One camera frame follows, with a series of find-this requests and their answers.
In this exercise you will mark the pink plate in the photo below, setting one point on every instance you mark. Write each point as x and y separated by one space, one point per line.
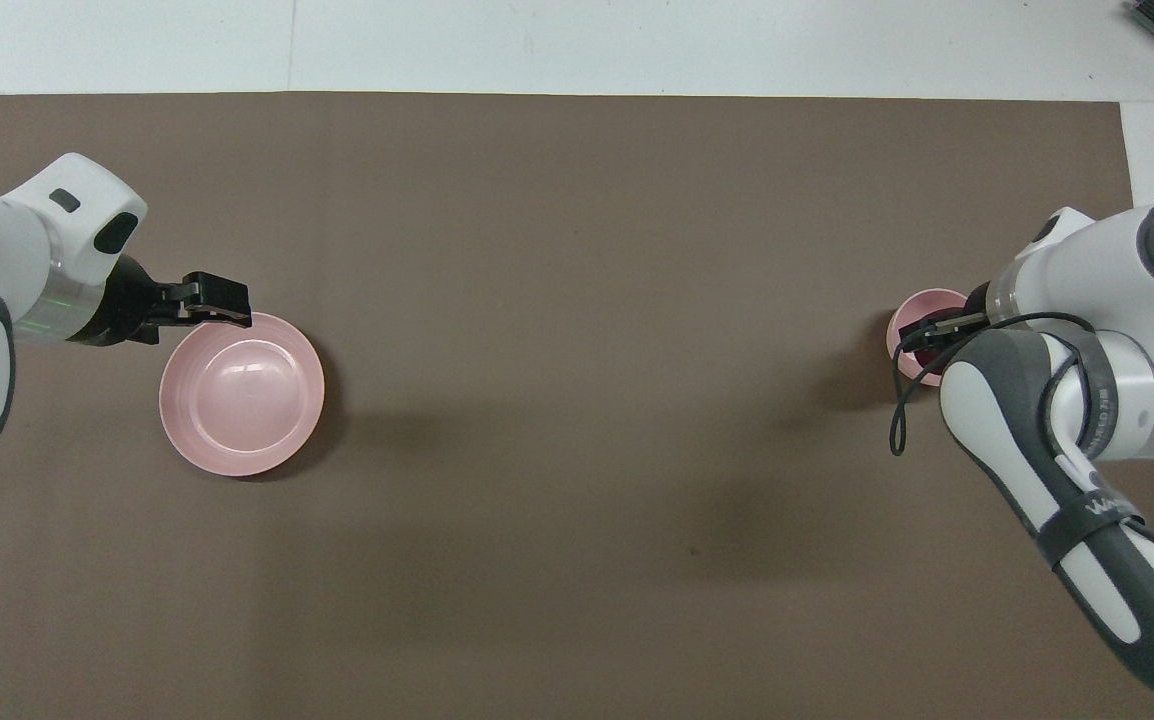
242 395

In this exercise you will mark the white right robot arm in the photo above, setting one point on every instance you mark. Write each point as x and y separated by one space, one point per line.
1097 380

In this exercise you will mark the red apple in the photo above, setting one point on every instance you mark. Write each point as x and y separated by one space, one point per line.
929 358

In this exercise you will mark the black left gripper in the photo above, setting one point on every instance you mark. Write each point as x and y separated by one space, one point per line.
117 305

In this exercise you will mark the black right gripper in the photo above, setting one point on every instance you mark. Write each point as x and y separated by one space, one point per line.
989 302

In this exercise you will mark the brown table mat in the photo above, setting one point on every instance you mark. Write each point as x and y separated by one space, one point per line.
577 250

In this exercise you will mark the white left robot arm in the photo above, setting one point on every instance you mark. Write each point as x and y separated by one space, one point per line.
7 280

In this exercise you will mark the pink bowl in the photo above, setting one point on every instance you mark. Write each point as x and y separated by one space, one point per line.
912 305

